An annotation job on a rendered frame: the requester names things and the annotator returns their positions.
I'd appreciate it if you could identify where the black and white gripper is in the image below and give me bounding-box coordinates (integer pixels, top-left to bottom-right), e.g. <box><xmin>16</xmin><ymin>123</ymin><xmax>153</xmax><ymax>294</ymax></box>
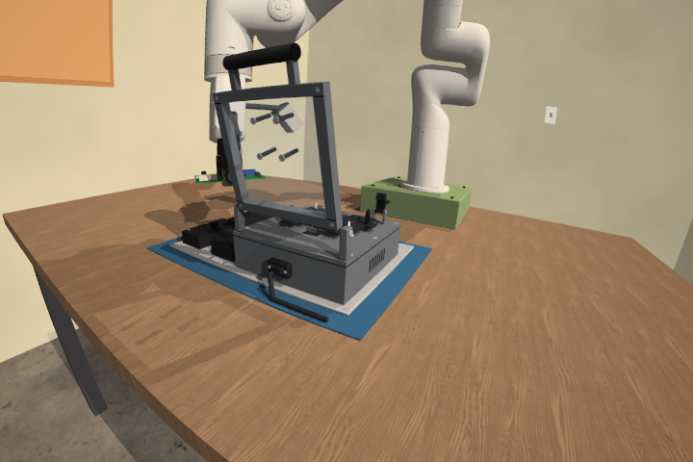
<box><xmin>204</xmin><ymin>73</ymin><xmax>252</xmax><ymax>187</ymax></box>

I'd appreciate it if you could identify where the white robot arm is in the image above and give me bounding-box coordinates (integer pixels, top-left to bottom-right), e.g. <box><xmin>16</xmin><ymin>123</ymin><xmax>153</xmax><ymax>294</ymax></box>
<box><xmin>204</xmin><ymin>0</ymin><xmax>490</xmax><ymax>193</ymax></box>

